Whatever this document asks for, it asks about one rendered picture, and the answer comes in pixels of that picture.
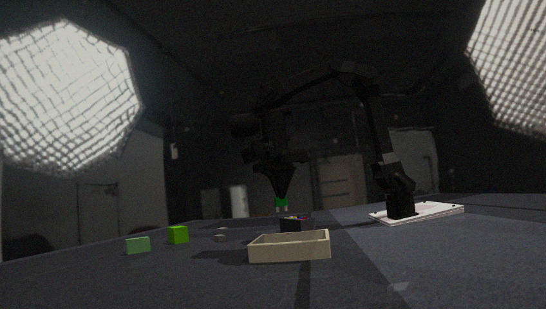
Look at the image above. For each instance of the beige open tray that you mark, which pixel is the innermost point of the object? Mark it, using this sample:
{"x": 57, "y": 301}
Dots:
{"x": 290, "y": 246}

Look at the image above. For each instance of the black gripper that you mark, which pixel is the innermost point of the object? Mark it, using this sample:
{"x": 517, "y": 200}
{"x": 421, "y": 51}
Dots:
{"x": 280, "y": 169}

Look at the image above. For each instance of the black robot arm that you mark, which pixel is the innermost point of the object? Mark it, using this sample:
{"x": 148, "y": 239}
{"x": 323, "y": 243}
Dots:
{"x": 388, "y": 171}

